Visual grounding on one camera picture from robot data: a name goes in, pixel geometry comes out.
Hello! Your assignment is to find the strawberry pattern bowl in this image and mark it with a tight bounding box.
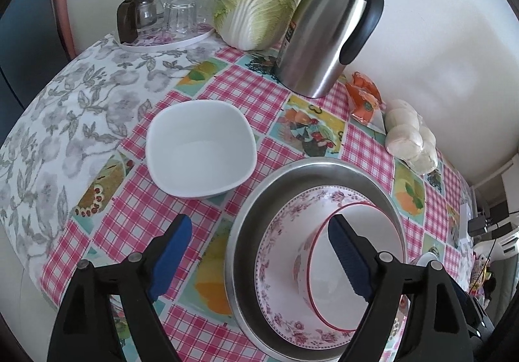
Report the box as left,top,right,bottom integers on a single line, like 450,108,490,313
292,201,406,332

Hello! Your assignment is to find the stainless steel basin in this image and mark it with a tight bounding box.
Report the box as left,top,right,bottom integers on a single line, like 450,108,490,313
224,158,405,361

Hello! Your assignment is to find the floral pink rimmed plate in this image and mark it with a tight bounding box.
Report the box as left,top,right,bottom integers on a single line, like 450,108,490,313
254,186,389,350

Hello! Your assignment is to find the white square bowl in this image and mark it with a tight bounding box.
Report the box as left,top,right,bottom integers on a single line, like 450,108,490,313
145,99,257,199

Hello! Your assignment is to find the pale blue round bowl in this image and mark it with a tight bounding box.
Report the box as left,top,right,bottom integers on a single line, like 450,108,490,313
414,251,438,267

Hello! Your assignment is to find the checkered picture tablecloth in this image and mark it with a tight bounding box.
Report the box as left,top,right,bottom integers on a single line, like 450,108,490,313
38,39,478,362

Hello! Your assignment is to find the white wooden shelf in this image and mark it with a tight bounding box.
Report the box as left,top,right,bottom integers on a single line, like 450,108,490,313
471,154,518,244

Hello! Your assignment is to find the black power adapter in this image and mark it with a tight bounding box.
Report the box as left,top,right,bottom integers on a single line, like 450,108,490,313
467,215,487,237

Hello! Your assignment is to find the bag of steamed buns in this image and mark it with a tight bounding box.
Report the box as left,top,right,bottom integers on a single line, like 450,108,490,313
383,99,438,175

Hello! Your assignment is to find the grey floral tablecloth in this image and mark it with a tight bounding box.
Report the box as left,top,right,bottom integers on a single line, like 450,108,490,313
1,35,223,303

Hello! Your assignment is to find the orange snack packet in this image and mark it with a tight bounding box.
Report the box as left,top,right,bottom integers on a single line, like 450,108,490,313
346,72,383,129

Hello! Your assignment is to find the tray of glass cups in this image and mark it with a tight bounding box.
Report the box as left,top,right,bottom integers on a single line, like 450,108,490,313
115,0,215,53

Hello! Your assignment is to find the stainless steel thermos jug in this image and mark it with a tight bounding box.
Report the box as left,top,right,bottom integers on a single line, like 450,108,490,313
273,0,384,99

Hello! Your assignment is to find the napa cabbage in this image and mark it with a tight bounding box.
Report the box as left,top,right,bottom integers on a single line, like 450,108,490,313
214,0,298,51

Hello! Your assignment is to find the glass teapot black handle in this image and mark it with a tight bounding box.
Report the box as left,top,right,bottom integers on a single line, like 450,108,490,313
116,0,157,43

